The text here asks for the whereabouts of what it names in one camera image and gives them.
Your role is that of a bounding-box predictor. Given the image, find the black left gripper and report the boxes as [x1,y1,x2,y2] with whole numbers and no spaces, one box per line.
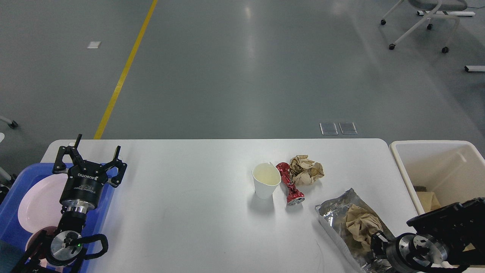
[52,133,128,213]

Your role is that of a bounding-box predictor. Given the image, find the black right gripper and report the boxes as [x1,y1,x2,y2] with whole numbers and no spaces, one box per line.
[370,231,449,273]

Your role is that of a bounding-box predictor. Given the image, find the silver foil wrapper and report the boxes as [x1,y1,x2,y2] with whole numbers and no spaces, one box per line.
[315,188,391,273]

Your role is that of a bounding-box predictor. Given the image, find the brown paper bag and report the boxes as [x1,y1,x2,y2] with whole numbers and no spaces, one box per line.
[416,191,442,213]

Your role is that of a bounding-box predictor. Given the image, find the pink plate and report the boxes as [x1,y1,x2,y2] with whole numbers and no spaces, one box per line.
[17,173,67,234]

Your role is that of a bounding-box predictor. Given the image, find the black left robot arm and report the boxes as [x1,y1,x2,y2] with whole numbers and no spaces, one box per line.
[11,134,128,273]

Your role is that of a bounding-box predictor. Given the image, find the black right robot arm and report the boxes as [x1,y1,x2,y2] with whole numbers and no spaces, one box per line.
[371,197,485,273]

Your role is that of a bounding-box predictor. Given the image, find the crumpled paper in wrapper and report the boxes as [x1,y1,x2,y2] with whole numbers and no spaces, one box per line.
[345,204,383,252]

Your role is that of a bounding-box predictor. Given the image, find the crushed red can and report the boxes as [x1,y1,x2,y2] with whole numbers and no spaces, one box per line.
[276,162,305,206]

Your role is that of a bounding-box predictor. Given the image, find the crumpled brown paper ball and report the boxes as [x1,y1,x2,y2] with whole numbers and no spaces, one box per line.
[289,154,325,185]

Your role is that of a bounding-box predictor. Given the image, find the beige plastic bin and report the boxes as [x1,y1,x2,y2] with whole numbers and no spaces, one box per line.
[389,140,485,273]

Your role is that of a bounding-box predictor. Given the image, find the blue plastic tray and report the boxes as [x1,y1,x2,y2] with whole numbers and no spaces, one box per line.
[0,163,115,253]

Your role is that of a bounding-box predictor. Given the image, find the right floor outlet plate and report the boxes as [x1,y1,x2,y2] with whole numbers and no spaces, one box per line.
[338,122,358,135]

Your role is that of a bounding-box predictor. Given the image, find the floor outlet plate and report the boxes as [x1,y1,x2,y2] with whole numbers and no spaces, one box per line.
[320,122,338,135]
[338,122,358,135]

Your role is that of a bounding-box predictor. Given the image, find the left floor outlet plate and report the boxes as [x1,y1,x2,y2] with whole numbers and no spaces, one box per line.
[320,122,338,135]

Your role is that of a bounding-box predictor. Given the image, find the white paper cup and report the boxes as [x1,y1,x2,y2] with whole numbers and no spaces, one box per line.
[252,162,281,200]

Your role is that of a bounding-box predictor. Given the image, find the white bar on floor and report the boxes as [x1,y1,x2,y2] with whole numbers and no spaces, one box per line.
[464,65,485,73]

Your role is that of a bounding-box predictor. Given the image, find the white office chair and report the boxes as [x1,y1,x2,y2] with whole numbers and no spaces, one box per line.
[388,0,468,54]

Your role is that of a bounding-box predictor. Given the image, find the white rail behind chair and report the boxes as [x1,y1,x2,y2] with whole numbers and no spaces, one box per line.
[417,10,475,17]

